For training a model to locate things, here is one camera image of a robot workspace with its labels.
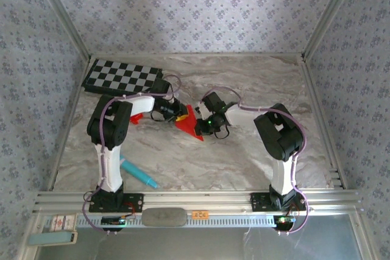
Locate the black and grey chessboard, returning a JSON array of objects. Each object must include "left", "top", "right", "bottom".
[{"left": 81, "top": 58, "right": 164, "bottom": 96}]

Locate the teal marker pen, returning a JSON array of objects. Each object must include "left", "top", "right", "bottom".
[{"left": 119, "top": 155, "right": 160, "bottom": 189}]

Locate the grey oval pad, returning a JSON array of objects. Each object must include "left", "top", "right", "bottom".
[{"left": 142, "top": 207, "right": 188, "bottom": 228}]

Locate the grey metal shelf panel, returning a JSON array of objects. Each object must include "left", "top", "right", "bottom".
[{"left": 35, "top": 214, "right": 365, "bottom": 260}]

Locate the red and white card box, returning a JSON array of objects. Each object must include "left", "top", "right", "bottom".
[{"left": 50, "top": 214, "right": 77, "bottom": 232}]

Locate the teal flat box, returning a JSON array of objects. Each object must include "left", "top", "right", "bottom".
[{"left": 26, "top": 231, "right": 79, "bottom": 246}]

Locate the aluminium front frame rail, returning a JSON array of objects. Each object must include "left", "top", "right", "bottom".
[{"left": 32, "top": 189, "right": 365, "bottom": 214}]

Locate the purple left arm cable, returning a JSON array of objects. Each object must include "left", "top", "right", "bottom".
[{"left": 82, "top": 73, "right": 183, "bottom": 236}]

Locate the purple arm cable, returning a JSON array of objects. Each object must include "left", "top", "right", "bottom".
[
  {"left": 82, "top": 73, "right": 183, "bottom": 236},
  {"left": 203, "top": 87, "right": 311, "bottom": 236}
]

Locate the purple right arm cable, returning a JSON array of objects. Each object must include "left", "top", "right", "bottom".
[{"left": 203, "top": 87, "right": 311, "bottom": 236}]

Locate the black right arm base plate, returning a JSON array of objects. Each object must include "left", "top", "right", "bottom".
[{"left": 249, "top": 192, "right": 307, "bottom": 213}]

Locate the grey slotted cable duct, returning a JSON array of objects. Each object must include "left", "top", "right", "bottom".
[{"left": 76, "top": 214, "right": 280, "bottom": 229}]

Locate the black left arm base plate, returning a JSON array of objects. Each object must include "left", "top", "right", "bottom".
[{"left": 88, "top": 192, "right": 144, "bottom": 214}]

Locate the aluminium side rail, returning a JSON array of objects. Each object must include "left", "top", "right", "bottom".
[
  {"left": 47, "top": 55, "right": 94, "bottom": 192},
  {"left": 300, "top": 57, "right": 348, "bottom": 189}
]

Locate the aluminium corner post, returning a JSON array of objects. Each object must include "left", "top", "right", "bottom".
[
  {"left": 30, "top": 0, "right": 92, "bottom": 63},
  {"left": 301, "top": 0, "right": 363, "bottom": 61}
]

